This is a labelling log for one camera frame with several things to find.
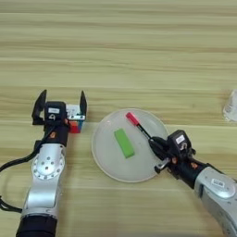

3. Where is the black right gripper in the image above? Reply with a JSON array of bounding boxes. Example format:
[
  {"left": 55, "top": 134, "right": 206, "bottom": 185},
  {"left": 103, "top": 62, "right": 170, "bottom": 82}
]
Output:
[{"left": 148, "top": 136, "right": 207, "bottom": 189}]

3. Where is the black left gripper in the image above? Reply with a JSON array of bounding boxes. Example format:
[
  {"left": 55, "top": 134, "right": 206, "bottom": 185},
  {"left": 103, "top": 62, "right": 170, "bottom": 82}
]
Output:
[{"left": 31, "top": 89, "right": 88, "bottom": 146}]

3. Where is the multicoloured puzzle cube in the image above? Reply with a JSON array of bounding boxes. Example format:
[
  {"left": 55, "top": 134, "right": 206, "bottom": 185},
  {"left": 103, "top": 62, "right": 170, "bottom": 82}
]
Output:
[{"left": 66, "top": 104, "right": 85, "bottom": 134}]

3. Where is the red and black marker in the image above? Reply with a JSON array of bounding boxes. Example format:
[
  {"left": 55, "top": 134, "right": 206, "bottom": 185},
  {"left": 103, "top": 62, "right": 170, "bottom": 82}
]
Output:
[{"left": 125, "top": 111, "right": 154, "bottom": 142}]

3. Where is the clear red-capped water bottle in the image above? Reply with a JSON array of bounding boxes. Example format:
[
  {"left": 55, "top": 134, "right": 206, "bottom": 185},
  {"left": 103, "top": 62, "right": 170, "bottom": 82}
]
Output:
[{"left": 222, "top": 89, "right": 237, "bottom": 123}]

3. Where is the black labelled box left gripper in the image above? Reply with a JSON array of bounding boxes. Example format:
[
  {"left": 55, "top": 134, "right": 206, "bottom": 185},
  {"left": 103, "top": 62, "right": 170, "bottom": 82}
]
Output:
[{"left": 44, "top": 101, "right": 68, "bottom": 123}]

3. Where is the black labelled box gripper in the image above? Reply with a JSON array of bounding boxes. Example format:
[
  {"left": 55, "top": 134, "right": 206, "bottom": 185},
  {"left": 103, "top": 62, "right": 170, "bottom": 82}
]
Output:
[
  {"left": 44, "top": 101, "right": 68, "bottom": 123},
  {"left": 167, "top": 129, "right": 193, "bottom": 156}
]

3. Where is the black labelled box right gripper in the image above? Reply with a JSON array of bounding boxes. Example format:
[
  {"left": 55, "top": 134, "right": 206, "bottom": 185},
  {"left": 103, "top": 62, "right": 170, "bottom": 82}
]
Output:
[{"left": 167, "top": 129, "right": 193, "bottom": 156}]

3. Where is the green rectangular block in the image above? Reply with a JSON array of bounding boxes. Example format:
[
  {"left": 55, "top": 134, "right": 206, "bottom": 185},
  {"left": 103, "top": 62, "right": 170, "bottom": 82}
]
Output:
[{"left": 113, "top": 128, "right": 136, "bottom": 159}]

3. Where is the round beige plate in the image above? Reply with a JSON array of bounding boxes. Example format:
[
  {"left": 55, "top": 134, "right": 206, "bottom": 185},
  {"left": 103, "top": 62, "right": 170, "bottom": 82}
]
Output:
[{"left": 91, "top": 107, "right": 169, "bottom": 183}]

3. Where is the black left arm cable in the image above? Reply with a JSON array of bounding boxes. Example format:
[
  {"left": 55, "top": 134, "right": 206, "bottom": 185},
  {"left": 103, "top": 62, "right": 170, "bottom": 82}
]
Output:
[{"left": 0, "top": 125, "right": 59, "bottom": 214}]

